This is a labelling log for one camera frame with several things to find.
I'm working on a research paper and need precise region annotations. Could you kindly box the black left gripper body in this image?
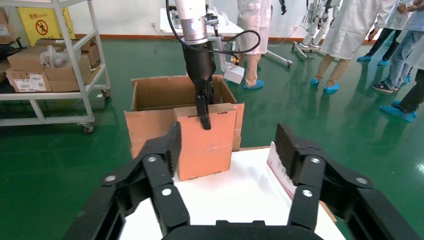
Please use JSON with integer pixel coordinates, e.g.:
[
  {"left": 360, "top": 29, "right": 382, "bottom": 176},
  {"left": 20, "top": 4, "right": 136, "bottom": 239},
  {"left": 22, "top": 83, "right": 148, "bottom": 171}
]
[{"left": 182, "top": 41, "right": 217, "bottom": 98}]

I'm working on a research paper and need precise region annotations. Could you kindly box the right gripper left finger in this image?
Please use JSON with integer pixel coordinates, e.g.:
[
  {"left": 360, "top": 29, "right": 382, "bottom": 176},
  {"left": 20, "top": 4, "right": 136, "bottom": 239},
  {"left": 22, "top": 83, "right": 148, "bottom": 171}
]
[{"left": 62, "top": 121, "right": 191, "bottom": 240}]

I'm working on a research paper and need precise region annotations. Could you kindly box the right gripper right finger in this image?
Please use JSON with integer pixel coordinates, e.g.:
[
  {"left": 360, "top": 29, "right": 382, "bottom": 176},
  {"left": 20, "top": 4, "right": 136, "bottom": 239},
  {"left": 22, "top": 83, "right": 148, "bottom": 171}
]
[{"left": 274, "top": 123, "right": 423, "bottom": 240}]

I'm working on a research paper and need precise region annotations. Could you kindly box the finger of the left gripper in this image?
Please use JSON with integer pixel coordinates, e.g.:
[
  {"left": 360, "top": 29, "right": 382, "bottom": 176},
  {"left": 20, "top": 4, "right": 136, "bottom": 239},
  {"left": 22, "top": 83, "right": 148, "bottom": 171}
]
[{"left": 194, "top": 94, "right": 212, "bottom": 131}]

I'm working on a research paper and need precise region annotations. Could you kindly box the large open cardboard box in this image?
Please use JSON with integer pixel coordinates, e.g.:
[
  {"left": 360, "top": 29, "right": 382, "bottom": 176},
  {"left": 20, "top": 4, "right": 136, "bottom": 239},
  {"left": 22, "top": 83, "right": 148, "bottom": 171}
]
[{"left": 124, "top": 74, "right": 245, "bottom": 160}]

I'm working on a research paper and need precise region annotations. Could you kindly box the plain cardboard box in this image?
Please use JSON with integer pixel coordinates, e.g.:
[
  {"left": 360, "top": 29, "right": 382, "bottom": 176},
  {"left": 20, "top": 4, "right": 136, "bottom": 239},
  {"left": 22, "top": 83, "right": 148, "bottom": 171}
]
[
  {"left": 6, "top": 44, "right": 54, "bottom": 72},
  {"left": 34, "top": 38, "right": 101, "bottom": 69},
  {"left": 43, "top": 54, "right": 93, "bottom": 93}
]

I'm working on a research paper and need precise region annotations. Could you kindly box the cardboard box with white label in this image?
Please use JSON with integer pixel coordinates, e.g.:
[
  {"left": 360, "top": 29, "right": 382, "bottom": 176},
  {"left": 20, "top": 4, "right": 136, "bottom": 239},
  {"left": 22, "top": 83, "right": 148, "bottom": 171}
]
[{"left": 4, "top": 68, "right": 53, "bottom": 94}]

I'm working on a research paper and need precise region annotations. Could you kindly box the cardboard box with small label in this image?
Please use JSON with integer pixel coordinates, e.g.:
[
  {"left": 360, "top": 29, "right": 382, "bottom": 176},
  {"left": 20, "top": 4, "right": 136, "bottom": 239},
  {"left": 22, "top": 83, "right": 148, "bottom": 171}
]
[{"left": 0, "top": 8, "right": 17, "bottom": 45}]

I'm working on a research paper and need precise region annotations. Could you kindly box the white pink table sign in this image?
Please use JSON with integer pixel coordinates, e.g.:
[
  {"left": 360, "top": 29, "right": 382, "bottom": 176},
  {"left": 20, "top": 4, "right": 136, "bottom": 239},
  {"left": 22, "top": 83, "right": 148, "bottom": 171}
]
[{"left": 265, "top": 141, "right": 297, "bottom": 201}]

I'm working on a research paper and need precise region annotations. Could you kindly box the white stand table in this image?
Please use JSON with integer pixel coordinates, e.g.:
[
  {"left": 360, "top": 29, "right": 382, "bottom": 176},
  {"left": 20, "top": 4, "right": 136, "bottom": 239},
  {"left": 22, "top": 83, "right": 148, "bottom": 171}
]
[{"left": 159, "top": 8, "right": 244, "bottom": 36}]

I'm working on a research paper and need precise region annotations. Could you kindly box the person in white coat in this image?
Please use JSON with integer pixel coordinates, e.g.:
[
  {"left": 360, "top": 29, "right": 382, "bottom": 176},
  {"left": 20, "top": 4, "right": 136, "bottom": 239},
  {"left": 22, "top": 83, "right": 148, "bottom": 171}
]
[
  {"left": 309, "top": 0, "right": 397, "bottom": 95},
  {"left": 235, "top": 0, "right": 273, "bottom": 90}
]

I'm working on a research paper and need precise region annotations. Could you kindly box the grey floor base bar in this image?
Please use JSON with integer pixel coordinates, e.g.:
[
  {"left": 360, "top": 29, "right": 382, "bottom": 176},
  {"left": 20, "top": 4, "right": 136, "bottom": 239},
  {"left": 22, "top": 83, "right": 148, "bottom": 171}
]
[{"left": 264, "top": 48, "right": 293, "bottom": 67}]

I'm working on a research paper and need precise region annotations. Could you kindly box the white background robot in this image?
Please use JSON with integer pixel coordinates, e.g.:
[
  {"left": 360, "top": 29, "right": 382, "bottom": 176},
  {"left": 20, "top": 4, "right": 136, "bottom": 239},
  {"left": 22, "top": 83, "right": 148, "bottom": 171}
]
[{"left": 293, "top": 0, "right": 342, "bottom": 61}]

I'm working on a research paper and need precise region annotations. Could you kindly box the person in black trousers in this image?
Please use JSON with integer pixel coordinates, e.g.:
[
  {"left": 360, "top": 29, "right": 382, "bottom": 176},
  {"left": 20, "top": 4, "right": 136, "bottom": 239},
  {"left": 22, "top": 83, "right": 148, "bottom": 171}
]
[
  {"left": 357, "top": 0, "right": 418, "bottom": 66},
  {"left": 379, "top": 34, "right": 424, "bottom": 123}
]

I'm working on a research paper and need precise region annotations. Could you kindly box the white metal shelf cart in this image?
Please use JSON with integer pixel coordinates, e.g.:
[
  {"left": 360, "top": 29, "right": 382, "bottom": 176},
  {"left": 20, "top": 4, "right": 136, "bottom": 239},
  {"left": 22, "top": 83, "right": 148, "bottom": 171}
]
[{"left": 0, "top": 0, "right": 112, "bottom": 135}]

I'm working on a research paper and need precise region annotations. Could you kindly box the clear plastic bag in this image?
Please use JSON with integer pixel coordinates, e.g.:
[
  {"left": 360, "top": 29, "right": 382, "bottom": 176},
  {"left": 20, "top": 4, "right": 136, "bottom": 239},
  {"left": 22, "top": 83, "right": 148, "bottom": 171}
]
[{"left": 39, "top": 44, "right": 82, "bottom": 69}]

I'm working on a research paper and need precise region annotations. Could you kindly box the person in blue jeans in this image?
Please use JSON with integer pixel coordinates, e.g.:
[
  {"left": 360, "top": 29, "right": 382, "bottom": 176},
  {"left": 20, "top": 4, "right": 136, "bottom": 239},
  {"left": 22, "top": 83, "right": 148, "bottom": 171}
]
[{"left": 370, "top": 0, "right": 424, "bottom": 95}]

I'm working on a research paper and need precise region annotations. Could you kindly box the yellow warning sign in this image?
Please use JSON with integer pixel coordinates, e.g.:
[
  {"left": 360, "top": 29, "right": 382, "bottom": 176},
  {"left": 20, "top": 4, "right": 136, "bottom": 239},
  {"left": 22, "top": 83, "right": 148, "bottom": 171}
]
[{"left": 16, "top": 6, "right": 76, "bottom": 47}]

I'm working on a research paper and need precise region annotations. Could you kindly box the black furniture piece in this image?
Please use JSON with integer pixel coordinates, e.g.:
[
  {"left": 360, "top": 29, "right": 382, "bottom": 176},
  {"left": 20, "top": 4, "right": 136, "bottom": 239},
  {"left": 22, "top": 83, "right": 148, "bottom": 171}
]
[{"left": 0, "top": 35, "right": 22, "bottom": 62}]

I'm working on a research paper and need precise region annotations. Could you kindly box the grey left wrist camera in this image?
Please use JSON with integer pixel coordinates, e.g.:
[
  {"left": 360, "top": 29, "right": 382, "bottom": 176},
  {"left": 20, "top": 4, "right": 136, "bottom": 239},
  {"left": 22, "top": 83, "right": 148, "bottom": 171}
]
[{"left": 207, "top": 35, "right": 246, "bottom": 85}]

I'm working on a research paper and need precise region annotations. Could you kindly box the black camera cable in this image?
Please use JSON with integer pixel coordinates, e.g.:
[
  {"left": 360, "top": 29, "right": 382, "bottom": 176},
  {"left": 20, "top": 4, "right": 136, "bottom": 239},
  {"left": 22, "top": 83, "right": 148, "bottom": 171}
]
[{"left": 164, "top": 0, "right": 240, "bottom": 65}]

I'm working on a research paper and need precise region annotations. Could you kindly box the black looped cable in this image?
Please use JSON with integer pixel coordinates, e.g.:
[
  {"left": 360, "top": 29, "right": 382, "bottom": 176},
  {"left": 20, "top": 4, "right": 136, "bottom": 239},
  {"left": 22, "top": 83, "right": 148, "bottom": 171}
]
[{"left": 215, "top": 29, "right": 262, "bottom": 57}]

